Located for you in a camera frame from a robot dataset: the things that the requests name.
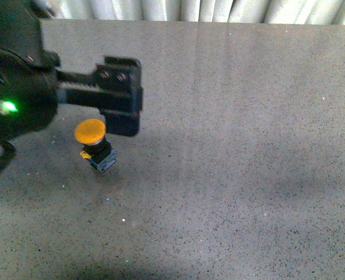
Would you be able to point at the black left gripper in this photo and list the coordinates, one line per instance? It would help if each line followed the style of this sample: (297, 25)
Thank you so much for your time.
(114, 86)

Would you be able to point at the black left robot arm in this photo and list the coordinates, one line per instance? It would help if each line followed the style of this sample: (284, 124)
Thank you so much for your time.
(32, 84)

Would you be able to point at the yellow push button switch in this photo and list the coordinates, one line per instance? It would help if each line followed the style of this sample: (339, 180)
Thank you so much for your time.
(97, 150)

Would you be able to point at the white pleated curtain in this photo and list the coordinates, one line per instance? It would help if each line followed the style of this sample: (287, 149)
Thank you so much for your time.
(290, 12)

